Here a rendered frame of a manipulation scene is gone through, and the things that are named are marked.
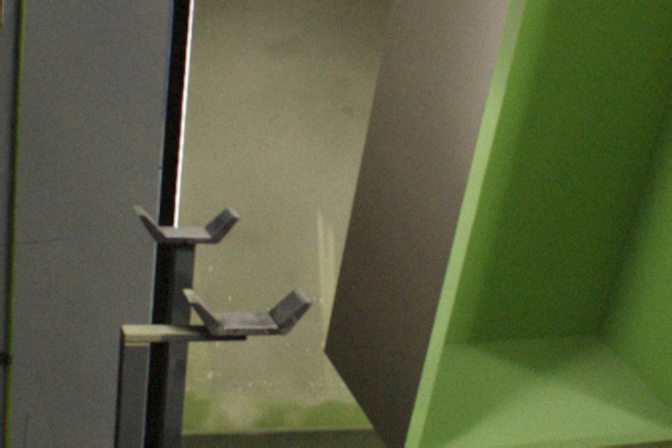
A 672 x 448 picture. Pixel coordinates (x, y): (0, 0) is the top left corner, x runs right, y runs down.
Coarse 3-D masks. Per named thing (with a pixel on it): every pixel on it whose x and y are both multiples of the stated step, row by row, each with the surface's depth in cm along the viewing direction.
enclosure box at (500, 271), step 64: (448, 0) 198; (512, 0) 182; (576, 0) 229; (640, 0) 234; (384, 64) 219; (448, 64) 199; (512, 64) 230; (576, 64) 235; (640, 64) 240; (384, 128) 219; (448, 128) 199; (512, 128) 236; (576, 128) 242; (640, 128) 247; (384, 192) 220; (448, 192) 199; (512, 192) 243; (576, 192) 249; (640, 192) 254; (384, 256) 220; (448, 256) 200; (512, 256) 250; (576, 256) 256; (640, 256) 255; (384, 320) 220; (448, 320) 205; (512, 320) 258; (576, 320) 265; (640, 320) 255; (384, 384) 221; (448, 384) 242; (512, 384) 245; (576, 384) 249; (640, 384) 253
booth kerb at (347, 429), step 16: (192, 432) 291; (208, 432) 292; (224, 432) 293; (240, 432) 294; (256, 432) 295; (272, 432) 296; (288, 432) 297; (304, 432) 299; (320, 432) 300; (336, 432) 301; (352, 432) 302; (368, 432) 303
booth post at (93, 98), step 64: (64, 0) 131; (128, 0) 133; (0, 64) 131; (64, 64) 133; (128, 64) 135; (0, 128) 133; (64, 128) 135; (128, 128) 137; (0, 192) 135; (64, 192) 137; (128, 192) 139; (0, 256) 137; (64, 256) 139; (128, 256) 141; (0, 320) 138; (64, 320) 140; (128, 320) 143; (0, 384) 140; (64, 384) 142
